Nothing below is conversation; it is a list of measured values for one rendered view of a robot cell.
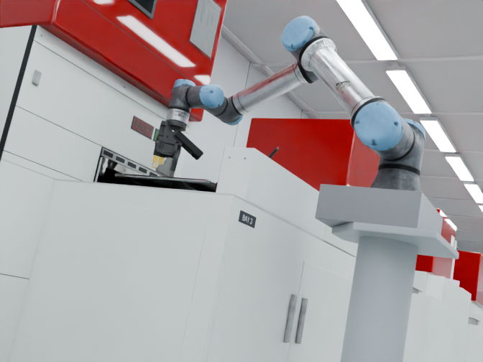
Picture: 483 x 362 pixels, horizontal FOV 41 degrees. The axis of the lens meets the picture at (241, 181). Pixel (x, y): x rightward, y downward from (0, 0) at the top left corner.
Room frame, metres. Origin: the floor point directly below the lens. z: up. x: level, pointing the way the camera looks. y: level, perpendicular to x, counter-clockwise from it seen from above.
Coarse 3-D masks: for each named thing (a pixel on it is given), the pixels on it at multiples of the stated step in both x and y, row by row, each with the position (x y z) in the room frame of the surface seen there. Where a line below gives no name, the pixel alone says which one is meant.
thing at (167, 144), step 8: (160, 128) 2.09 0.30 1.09; (168, 128) 2.08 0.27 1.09; (176, 128) 2.09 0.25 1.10; (184, 128) 2.09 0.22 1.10; (160, 136) 2.06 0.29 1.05; (168, 136) 2.08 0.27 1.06; (160, 144) 2.06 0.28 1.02; (168, 144) 2.07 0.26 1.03; (176, 144) 2.07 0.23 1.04; (160, 152) 2.06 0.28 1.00; (168, 152) 2.07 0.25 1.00
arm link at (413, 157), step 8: (408, 120) 1.70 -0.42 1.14; (416, 128) 1.70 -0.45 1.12; (416, 136) 1.68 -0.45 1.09; (424, 136) 1.72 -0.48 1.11; (416, 144) 1.68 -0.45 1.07; (424, 144) 1.75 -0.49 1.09; (408, 152) 1.67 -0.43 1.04; (416, 152) 1.70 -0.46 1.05; (384, 160) 1.73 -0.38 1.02; (392, 160) 1.70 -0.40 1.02; (400, 160) 1.69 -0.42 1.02; (408, 160) 1.70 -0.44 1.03; (416, 160) 1.70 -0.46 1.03; (416, 168) 1.71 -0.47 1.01
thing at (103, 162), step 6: (102, 162) 2.03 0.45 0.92; (108, 162) 2.06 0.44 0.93; (114, 162) 2.08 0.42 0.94; (96, 168) 2.04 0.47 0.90; (102, 168) 2.04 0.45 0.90; (114, 168) 2.09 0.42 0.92; (120, 168) 2.11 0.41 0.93; (126, 168) 2.14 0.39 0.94; (96, 174) 2.03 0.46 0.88; (102, 174) 2.04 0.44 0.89; (138, 174) 2.19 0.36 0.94; (96, 180) 2.03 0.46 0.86; (102, 180) 2.05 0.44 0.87
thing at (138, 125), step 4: (136, 120) 2.14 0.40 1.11; (140, 120) 2.16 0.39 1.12; (136, 124) 2.15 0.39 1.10; (140, 124) 2.17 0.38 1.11; (144, 124) 2.18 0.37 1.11; (136, 128) 2.15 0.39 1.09; (140, 128) 2.17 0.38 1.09; (144, 128) 2.19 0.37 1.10; (148, 128) 2.20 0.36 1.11; (152, 128) 2.22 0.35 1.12; (144, 132) 2.19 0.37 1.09; (148, 132) 2.21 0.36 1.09
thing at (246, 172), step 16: (224, 160) 1.67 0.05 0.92; (240, 160) 1.64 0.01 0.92; (256, 160) 1.64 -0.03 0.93; (272, 160) 1.72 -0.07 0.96; (224, 176) 1.66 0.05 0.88; (240, 176) 1.64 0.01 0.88; (256, 176) 1.65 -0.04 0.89; (272, 176) 1.73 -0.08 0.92; (288, 176) 1.81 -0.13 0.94; (224, 192) 1.66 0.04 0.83; (240, 192) 1.63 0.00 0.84; (256, 192) 1.67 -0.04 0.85; (272, 192) 1.75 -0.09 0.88; (288, 192) 1.83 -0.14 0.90; (304, 192) 1.92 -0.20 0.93; (272, 208) 1.76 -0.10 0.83; (288, 208) 1.84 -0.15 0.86; (304, 208) 1.94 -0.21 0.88; (304, 224) 1.95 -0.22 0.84; (320, 224) 2.06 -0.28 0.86
